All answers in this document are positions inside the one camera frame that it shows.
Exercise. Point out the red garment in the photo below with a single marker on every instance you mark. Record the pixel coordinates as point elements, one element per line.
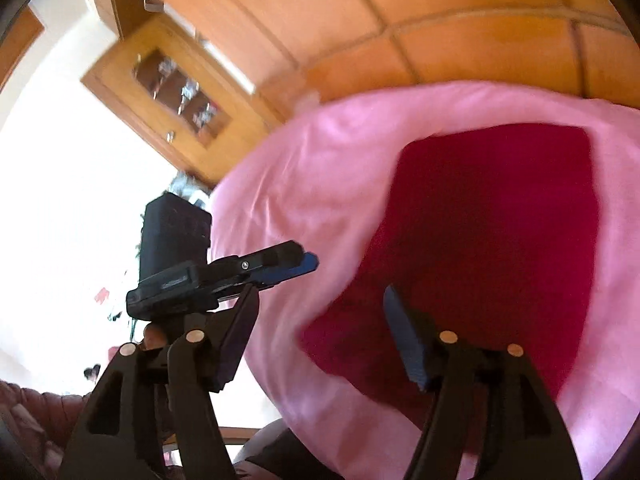
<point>480,240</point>

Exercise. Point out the wooden glass-door cabinet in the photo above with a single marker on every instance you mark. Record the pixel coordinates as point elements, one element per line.
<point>165,90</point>

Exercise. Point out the person's left hand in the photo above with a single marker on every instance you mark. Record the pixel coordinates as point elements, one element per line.
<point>154,336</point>

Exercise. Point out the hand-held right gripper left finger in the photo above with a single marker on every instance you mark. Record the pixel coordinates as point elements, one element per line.
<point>234,347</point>

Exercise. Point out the dark red leather sofa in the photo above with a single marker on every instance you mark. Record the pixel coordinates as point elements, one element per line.
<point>35,415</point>

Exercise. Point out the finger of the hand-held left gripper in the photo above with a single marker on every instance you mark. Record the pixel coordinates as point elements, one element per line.
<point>260,260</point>
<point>300,265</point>

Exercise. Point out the pink blanket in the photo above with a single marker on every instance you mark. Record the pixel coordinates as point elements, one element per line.
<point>310,180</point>

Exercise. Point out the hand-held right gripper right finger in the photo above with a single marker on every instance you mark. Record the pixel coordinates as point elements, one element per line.
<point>407,347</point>

